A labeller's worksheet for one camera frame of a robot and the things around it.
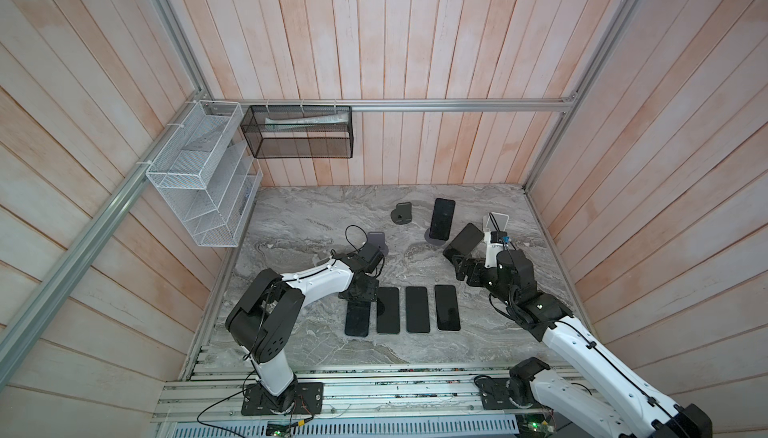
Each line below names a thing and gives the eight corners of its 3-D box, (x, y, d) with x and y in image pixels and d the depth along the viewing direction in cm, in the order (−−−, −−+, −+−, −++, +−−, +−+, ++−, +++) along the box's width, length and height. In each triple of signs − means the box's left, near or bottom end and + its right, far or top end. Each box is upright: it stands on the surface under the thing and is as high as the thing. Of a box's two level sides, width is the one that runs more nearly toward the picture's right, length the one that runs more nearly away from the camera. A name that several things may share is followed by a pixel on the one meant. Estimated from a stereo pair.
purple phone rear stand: (427, 245, 105) (433, 220, 94) (430, 223, 112) (436, 197, 100) (446, 248, 104) (454, 223, 93) (447, 226, 111) (455, 200, 99)
